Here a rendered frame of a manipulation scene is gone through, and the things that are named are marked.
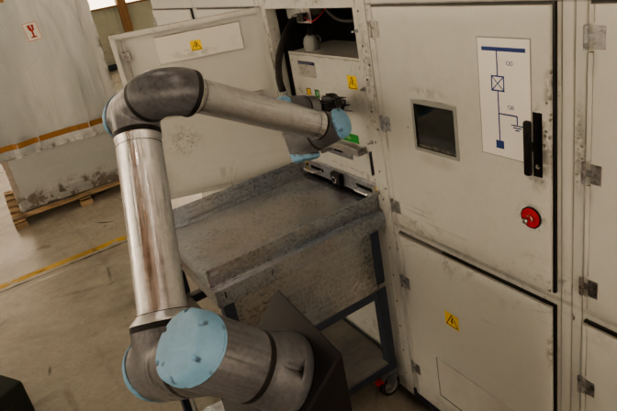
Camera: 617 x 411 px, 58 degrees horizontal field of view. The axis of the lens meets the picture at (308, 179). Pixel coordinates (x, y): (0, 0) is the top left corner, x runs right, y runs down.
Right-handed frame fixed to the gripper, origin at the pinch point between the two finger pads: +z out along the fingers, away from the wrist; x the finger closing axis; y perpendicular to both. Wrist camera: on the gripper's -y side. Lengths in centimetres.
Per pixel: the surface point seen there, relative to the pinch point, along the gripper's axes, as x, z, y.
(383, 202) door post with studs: -34.0, 1.7, 16.7
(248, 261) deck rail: -48, -47, -1
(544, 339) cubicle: -59, -12, 81
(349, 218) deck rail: -39.2, -9.2, 10.0
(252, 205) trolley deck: -42, -12, -38
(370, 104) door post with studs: 1.5, -7.8, 16.9
